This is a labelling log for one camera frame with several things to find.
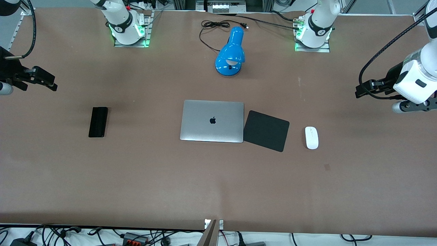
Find black smartphone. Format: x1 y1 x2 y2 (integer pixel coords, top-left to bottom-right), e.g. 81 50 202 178
88 107 108 138

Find white computer mouse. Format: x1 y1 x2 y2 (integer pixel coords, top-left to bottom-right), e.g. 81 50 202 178
305 126 319 150

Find black mouse pad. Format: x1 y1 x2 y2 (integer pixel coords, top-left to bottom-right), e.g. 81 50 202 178
243 110 290 152

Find blue desk lamp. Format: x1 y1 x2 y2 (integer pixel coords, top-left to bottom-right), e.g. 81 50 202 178
215 26 245 77

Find black power adapter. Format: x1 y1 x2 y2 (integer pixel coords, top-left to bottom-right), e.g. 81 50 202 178
10 238 38 246

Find silver closed laptop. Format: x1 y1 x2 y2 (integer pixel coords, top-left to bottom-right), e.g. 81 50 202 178
180 100 245 143

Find grey electronics box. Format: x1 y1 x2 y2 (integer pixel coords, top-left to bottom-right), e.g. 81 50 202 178
204 0 247 13

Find grey connector block orange levers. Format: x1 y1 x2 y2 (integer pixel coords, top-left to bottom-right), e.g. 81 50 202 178
122 232 150 245

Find aluminium table edge rail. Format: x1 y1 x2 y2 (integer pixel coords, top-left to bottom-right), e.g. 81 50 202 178
412 5 430 25
8 10 28 52

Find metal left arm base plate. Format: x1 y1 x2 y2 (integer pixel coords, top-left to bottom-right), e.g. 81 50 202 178
294 15 331 53

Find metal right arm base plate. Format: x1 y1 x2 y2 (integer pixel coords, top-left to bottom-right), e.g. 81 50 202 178
114 10 152 47

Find thick black table cable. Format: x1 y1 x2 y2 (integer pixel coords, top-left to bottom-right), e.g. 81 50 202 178
270 10 302 23

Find thin black table cable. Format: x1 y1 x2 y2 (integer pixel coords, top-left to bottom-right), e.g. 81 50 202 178
218 13 301 30

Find black lamp power cord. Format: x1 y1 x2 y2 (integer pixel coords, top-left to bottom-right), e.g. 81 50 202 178
199 20 249 52

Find black looped floor cable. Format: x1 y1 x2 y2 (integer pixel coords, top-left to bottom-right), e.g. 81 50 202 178
340 234 373 242

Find grey camera stand post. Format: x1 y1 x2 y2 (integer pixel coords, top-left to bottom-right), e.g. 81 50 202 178
196 219 218 246

